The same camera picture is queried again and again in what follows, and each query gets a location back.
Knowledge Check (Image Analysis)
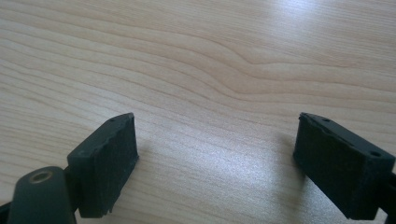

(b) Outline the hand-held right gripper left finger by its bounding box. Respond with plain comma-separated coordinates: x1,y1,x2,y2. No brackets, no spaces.
66,112,140,218

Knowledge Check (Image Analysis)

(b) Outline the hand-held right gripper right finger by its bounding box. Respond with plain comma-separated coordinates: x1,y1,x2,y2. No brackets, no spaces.
292,112,396,220

